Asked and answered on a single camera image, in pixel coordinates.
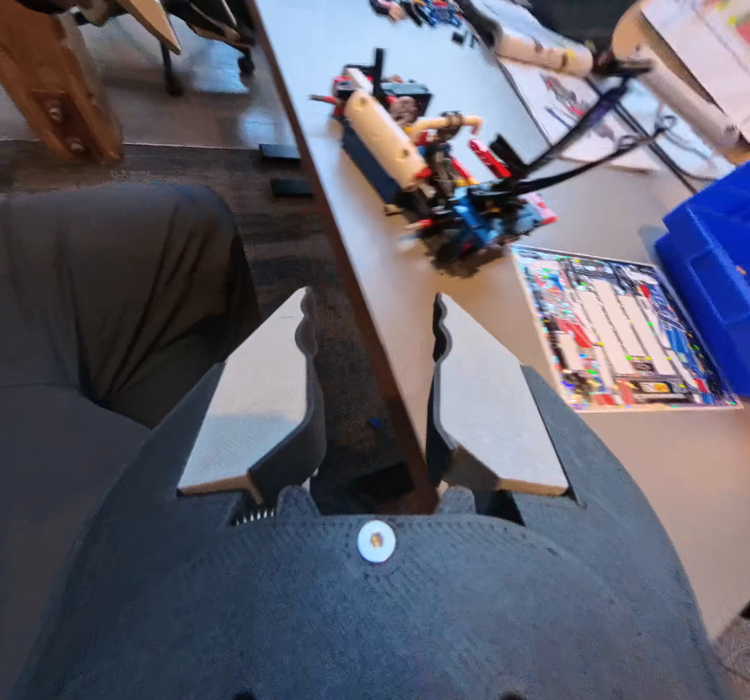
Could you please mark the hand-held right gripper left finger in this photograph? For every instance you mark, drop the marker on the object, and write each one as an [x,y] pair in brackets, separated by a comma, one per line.
[258,413]

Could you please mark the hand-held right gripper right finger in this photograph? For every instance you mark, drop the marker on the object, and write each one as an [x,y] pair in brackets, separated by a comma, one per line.
[486,419]

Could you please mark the toy brick car model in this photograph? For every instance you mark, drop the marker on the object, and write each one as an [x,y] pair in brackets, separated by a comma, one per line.
[381,132]

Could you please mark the black desk foot plate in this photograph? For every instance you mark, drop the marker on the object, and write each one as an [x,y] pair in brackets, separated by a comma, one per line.
[280,153]
[292,187]

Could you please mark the black office chair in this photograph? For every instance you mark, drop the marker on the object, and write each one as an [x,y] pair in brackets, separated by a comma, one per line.
[246,61]

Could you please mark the shiny sticker sheet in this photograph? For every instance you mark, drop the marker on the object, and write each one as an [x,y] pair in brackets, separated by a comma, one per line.
[615,331]

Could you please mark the person's grey pants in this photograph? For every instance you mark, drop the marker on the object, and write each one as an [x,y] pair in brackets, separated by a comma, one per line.
[117,278]

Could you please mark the blue plastic bin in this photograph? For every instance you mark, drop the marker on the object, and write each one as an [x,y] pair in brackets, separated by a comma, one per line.
[715,272]

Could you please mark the car drawing instruction booklet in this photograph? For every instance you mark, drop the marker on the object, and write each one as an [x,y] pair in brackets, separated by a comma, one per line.
[562,97]

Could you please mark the tan cardboard box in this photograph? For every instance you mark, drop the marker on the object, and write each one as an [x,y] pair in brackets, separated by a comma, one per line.
[679,91]

